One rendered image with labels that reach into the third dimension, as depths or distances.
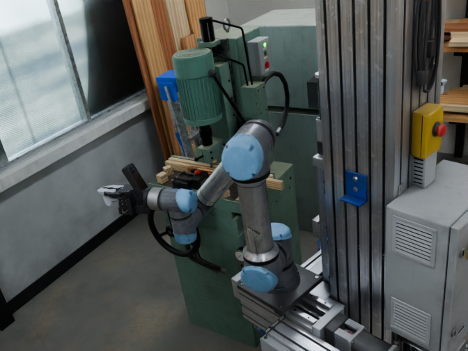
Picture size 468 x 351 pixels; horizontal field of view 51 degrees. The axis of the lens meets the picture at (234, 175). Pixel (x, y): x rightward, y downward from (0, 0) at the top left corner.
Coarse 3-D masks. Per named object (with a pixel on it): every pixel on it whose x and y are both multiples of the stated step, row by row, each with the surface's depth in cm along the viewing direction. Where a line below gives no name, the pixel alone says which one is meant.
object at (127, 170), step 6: (126, 168) 161; (132, 168) 162; (126, 174) 161; (132, 174) 162; (138, 174) 164; (132, 180) 161; (138, 180) 163; (132, 186) 162; (138, 186) 162; (144, 186) 164; (138, 192) 162
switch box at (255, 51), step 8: (256, 40) 226; (264, 40) 228; (248, 48) 228; (256, 48) 225; (256, 56) 228; (264, 56) 230; (256, 64) 229; (264, 64) 231; (256, 72) 232; (264, 72) 232
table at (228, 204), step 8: (168, 176) 246; (176, 176) 245; (152, 184) 242; (160, 184) 240; (168, 184) 239; (232, 184) 231; (232, 192) 224; (272, 192) 226; (224, 200) 219; (232, 200) 218; (224, 208) 222; (232, 208) 219; (240, 208) 216
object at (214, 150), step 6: (216, 138) 238; (222, 138) 237; (216, 144) 232; (222, 144) 236; (198, 150) 230; (204, 150) 228; (210, 150) 229; (216, 150) 233; (222, 150) 237; (198, 156) 232; (204, 156) 230; (210, 156) 230; (216, 156) 233; (210, 162) 231
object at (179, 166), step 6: (168, 162) 252; (174, 162) 250; (180, 162) 249; (174, 168) 251; (180, 168) 248; (186, 168) 246; (210, 168) 239; (270, 180) 220; (276, 180) 220; (282, 180) 219; (270, 186) 222; (276, 186) 220; (282, 186) 219
